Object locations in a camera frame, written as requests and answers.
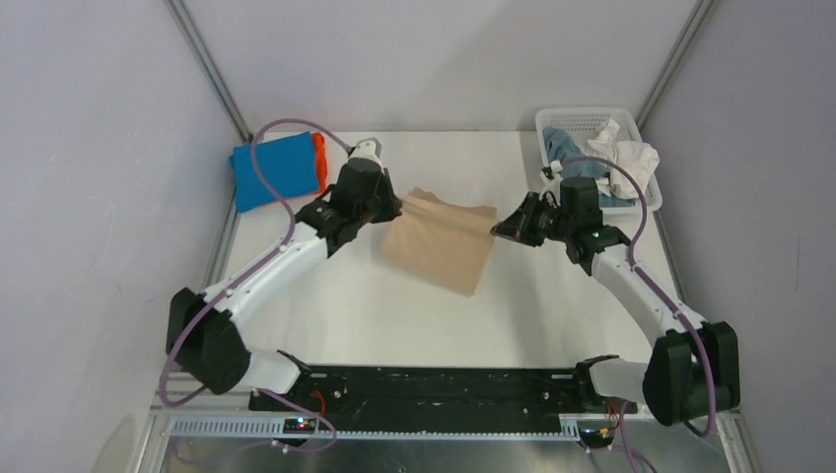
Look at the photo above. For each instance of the left corner aluminium post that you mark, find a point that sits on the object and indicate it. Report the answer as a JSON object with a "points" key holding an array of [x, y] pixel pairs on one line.
{"points": [[206, 62]]}

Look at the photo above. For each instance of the folded blue t shirt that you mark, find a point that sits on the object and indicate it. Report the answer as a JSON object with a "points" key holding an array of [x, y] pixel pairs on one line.
{"points": [[287, 164]]}

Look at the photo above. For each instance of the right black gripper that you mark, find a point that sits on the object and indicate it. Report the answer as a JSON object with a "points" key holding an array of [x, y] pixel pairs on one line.
{"points": [[520, 226]]}

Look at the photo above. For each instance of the white t shirt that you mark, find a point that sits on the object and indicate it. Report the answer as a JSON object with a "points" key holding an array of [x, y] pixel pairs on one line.
{"points": [[639, 159]]}

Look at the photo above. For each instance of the right corner aluminium post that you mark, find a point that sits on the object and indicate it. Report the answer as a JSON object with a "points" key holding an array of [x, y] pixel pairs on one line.
{"points": [[696, 22]]}

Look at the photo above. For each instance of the beige t shirt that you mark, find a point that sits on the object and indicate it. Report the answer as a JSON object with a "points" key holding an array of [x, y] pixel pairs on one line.
{"points": [[446, 244]]}

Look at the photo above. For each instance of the aluminium frame rail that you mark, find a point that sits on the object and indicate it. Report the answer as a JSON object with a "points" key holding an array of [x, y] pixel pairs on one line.
{"points": [[457, 427]]}

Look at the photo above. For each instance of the left controller board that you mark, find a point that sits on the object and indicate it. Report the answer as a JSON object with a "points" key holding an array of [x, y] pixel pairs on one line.
{"points": [[299, 426]]}

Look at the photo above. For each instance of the grey blue t shirt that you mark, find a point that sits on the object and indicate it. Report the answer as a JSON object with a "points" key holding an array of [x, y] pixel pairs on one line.
{"points": [[560, 146]]}

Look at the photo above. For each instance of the folded orange t shirt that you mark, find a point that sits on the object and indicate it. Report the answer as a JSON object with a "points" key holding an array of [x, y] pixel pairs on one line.
{"points": [[320, 161]]}

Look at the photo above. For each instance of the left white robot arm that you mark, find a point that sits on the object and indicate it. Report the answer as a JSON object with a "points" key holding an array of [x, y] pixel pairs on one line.
{"points": [[206, 329]]}

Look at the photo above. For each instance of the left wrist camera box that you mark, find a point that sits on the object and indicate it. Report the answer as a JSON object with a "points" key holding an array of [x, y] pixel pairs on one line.
{"points": [[368, 149]]}

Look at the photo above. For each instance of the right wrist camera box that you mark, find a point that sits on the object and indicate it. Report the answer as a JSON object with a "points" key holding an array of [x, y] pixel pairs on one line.
{"points": [[551, 176]]}

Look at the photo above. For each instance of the right controller board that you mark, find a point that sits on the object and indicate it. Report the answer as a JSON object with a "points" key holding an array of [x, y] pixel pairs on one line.
{"points": [[595, 439]]}

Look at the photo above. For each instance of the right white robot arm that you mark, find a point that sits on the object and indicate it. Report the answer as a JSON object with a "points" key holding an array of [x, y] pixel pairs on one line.
{"points": [[693, 370]]}

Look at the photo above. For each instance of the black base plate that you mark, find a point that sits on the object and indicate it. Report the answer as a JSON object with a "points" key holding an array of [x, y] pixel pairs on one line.
{"points": [[444, 398]]}

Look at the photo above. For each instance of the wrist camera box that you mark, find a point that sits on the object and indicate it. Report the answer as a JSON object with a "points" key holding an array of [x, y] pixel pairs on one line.
{"points": [[368, 149], [551, 176]]}

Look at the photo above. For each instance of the controller board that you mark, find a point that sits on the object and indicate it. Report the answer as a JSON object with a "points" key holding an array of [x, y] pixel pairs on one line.
{"points": [[299, 426], [595, 439]]}

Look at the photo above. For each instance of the corner aluminium post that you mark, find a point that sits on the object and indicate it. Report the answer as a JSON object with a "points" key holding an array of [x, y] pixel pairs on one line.
{"points": [[696, 22], [206, 62]]}

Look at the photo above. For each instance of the white plastic basket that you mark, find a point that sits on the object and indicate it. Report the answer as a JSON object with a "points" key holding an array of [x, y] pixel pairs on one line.
{"points": [[584, 123]]}

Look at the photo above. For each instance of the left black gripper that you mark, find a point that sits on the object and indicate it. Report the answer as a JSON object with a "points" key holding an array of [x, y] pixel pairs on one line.
{"points": [[391, 203]]}

